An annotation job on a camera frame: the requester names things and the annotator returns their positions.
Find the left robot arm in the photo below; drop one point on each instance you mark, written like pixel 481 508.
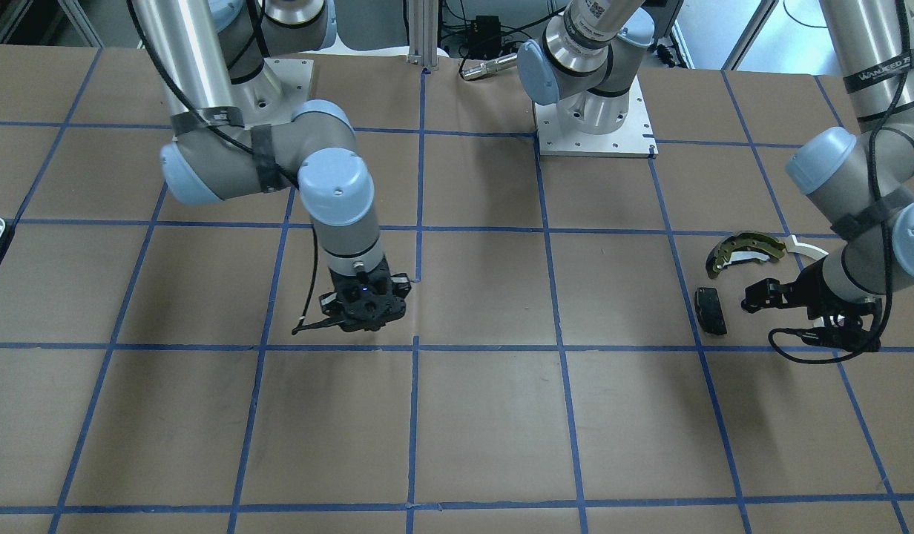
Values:
pixel 590 53

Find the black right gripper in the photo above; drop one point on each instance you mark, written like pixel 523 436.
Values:
pixel 401 284

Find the olive brake shoe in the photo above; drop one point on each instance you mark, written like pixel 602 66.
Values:
pixel 743 247

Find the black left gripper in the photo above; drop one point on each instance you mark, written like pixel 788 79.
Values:
pixel 810 286

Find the black brake pad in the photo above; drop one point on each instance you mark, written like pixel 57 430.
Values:
pixel 709 312

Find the aluminium frame post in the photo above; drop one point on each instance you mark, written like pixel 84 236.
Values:
pixel 422 28

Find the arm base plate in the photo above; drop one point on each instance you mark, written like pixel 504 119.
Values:
pixel 272 95
pixel 591 125

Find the white curved plastic part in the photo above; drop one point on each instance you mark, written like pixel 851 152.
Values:
pixel 795 246

